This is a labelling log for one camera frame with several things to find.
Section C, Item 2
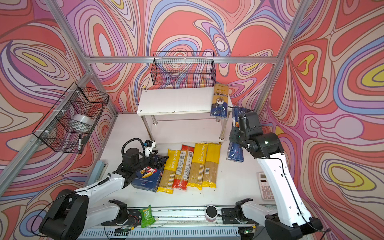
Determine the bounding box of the black wire basket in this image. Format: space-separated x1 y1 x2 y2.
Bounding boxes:
151 51 216 89
32 83 109 154

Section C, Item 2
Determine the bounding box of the white pink calculator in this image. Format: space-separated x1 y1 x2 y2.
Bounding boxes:
258 172 275 201

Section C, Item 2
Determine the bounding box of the blue Barilla rigatoni box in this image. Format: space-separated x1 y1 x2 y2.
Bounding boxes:
131 164 165 192

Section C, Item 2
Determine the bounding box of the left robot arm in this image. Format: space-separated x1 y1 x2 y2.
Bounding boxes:
39 148 169 240

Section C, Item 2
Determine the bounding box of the small round speaker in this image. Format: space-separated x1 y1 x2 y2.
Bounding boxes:
205 205 218 222

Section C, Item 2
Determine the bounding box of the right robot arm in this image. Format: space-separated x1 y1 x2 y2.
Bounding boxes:
229 112 323 240

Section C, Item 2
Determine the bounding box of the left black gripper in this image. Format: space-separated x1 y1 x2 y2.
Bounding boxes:
131 149 168 174

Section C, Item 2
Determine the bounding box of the back black wire basket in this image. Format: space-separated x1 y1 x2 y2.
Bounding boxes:
151 51 216 89

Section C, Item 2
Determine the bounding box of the red spaghetti bag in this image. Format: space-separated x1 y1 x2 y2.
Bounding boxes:
173 145 195 191

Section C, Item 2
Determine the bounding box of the yellow pastatime spaghetti bag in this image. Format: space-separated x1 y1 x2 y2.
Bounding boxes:
187 143 208 191
157 149 181 194

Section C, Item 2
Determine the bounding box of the silver tape roll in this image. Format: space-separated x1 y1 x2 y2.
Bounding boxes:
69 114 94 133

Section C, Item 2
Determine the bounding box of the white two-tier shelf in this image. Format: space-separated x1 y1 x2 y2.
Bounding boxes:
137 88 229 144

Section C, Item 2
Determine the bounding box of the yellow Pastatime spaghetti bag middle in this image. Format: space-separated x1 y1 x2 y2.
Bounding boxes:
187 143 208 191

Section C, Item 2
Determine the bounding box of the blue Barilla spaghetti box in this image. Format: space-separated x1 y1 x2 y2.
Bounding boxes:
227 106 249 163

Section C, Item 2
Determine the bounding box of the green snack packet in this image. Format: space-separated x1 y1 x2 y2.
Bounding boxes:
139 205 156 228

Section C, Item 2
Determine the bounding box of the clear blue spaghetti bag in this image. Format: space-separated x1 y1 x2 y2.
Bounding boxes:
210 82 229 119

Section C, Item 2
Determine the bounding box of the left black wire basket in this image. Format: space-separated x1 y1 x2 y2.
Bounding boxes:
32 83 109 154

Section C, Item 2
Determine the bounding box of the yellow Pastatime spaghetti bag left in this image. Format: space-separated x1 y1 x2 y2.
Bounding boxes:
157 149 181 194

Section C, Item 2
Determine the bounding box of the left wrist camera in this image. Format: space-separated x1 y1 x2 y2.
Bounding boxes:
144 140 156 158

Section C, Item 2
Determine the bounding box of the black marker pen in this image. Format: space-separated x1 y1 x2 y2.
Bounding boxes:
78 134 82 153

